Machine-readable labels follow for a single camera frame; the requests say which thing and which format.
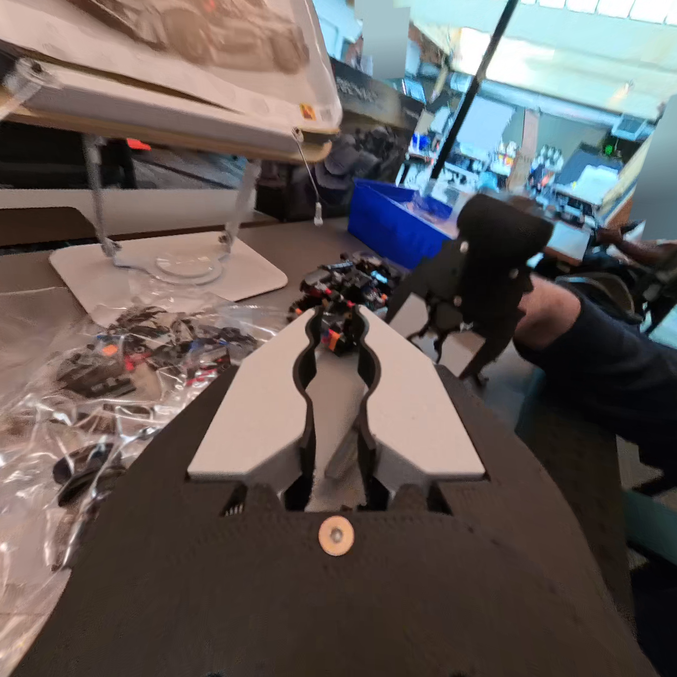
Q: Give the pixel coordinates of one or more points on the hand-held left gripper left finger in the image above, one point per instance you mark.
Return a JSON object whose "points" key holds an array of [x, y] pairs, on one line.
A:
{"points": [[254, 423]]}

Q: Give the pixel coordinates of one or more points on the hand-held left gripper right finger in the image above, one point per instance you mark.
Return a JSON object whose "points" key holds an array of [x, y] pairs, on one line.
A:
{"points": [[418, 423]]}

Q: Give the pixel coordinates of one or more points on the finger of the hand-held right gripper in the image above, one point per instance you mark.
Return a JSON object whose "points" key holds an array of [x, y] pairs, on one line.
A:
{"points": [[410, 317], [465, 346]]}

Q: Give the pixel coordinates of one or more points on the partly built lego car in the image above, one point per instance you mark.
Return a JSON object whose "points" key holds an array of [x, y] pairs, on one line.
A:
{"points": [[338, 288]]}

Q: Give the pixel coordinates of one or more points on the dark lego box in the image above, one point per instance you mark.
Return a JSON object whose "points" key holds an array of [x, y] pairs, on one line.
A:
{"points": [[381, 158]]}

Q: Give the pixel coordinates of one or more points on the person's right hand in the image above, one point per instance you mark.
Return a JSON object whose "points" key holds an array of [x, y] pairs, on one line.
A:
{"points": [[550, 312]]}

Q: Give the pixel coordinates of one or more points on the blue plastic bin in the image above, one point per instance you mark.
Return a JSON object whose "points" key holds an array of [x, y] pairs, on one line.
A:
{"points": [[391, 227]]}

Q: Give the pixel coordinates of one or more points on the black office chair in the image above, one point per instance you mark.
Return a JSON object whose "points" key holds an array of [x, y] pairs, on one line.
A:
{"points": [[608, 291]]}

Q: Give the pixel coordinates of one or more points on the black pole with round disc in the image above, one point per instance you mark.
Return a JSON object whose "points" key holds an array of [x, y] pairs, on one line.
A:
{"points": [[465, 100]]}

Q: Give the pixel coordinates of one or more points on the white wooden book stand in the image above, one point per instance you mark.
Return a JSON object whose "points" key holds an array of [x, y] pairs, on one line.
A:
{"points": [[238, 269]]}

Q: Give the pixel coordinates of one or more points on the clear bag of black parts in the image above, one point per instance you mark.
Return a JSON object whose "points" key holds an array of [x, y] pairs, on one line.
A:
{"points": [[106, 370]]}

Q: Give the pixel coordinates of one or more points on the white flat panel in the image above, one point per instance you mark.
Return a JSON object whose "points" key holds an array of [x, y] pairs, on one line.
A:
{"points": [[158, 206]]}

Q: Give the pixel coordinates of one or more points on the white instruction booklet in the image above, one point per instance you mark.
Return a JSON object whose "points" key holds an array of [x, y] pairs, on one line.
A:
{"points": [[158, 53]]}

